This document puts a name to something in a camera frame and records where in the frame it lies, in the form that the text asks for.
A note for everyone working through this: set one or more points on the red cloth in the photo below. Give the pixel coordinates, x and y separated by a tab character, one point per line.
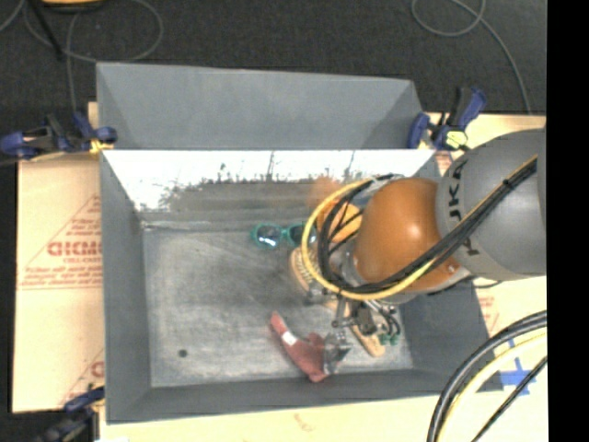
303	350

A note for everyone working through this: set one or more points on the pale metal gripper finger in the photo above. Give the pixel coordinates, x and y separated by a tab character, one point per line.
344	350
331	357

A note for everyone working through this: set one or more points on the brown cardboard board, red print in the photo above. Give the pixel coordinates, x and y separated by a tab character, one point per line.
55	293

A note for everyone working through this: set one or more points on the orange fuzzy object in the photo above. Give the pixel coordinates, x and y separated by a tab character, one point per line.
322	191

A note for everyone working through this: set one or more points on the grey metal bin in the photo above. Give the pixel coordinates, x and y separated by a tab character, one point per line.
221	302

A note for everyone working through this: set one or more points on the teal sunglasses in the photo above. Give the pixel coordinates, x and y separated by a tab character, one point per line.
269	236

